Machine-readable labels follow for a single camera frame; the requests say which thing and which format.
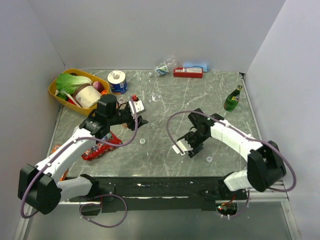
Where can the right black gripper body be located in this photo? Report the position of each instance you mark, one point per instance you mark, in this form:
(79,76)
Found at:
(195,140)

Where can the crushed clear plastic bottle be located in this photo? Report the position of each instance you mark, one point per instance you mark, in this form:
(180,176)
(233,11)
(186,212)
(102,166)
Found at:
(166,66)

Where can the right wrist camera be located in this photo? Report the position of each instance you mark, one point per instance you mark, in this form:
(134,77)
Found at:
(182,147)

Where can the red snack bag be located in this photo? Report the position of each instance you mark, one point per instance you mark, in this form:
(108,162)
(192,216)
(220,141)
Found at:
(100,148)

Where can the purple onion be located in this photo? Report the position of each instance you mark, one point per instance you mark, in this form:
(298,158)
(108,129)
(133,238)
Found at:
(98,86)

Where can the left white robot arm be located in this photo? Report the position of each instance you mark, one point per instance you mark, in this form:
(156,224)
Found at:
(40,186)

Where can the green glass bottle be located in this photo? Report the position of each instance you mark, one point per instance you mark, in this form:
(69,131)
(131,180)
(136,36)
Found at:
(232,99)

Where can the white bottle cap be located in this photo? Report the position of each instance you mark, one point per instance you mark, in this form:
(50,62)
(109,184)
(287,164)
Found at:
(142,141)
(209,159)

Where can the brown and cream jar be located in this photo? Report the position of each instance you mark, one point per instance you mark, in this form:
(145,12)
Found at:
(86,96)

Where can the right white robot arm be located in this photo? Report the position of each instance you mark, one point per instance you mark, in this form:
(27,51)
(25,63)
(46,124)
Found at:
(264,165)

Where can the red rectangular box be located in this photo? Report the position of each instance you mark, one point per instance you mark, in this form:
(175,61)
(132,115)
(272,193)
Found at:
(188,72)

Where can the yellow plastic basket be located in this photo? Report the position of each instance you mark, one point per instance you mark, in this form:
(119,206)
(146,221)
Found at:
(67,99)

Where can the light blue box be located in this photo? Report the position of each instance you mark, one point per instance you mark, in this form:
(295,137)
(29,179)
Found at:
(204,66)

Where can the white bottle cap centre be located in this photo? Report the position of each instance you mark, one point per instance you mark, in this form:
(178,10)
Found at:
(142,141)

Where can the green lettuce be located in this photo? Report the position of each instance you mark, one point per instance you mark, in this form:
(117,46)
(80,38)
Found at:
(70,83)

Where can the white bottle cap right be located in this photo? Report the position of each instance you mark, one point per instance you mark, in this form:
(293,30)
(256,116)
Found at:
(209,159)

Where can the orange juice bottle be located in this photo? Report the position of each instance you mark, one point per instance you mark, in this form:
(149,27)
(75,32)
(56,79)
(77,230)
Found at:
(121,100)

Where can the blue wrapped toilet paper roll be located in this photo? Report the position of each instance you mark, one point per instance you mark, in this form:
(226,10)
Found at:
(117,82)

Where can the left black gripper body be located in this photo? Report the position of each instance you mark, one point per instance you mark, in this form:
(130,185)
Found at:
(121,116)

